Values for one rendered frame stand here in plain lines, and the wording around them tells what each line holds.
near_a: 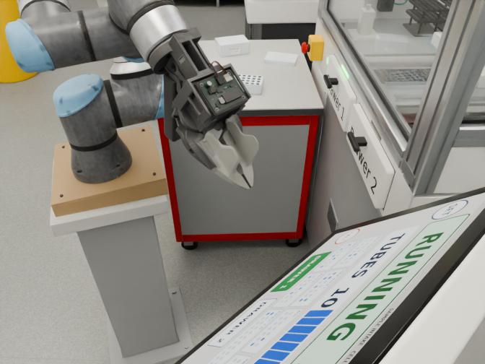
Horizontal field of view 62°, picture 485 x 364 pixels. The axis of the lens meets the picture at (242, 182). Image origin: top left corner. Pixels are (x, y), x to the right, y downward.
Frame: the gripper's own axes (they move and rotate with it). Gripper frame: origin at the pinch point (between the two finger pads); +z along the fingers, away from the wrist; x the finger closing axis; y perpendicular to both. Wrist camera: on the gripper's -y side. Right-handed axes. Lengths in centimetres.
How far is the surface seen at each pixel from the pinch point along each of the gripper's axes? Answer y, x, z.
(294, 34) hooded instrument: -86, 121, -49
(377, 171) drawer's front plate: -14.9, 40.4, 13.2
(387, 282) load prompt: 20.4, -5.2, 14.6
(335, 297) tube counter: 14.7, -6.9, 14.6
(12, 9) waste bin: -239, 58, -195
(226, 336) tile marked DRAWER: 1.3, -13.8, 14.7
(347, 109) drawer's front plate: -29, 59, -3
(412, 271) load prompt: 22.2, -3.7, 14.6
